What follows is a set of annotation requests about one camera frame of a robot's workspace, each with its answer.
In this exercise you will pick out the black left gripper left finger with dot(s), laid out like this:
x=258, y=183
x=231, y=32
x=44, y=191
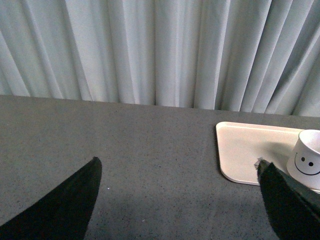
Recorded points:
x=62, y=214

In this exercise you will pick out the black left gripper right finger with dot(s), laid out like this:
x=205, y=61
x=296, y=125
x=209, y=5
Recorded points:
x=293, y=209

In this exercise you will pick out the white smiley mug black handle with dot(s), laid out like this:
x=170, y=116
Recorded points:
x=304, y=162

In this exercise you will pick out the beige rectangular tray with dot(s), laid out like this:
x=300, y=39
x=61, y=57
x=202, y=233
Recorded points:
x=241, y=145

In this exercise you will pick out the pale grey-green curtain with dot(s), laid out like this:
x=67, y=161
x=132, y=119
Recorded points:
x=255, y=56

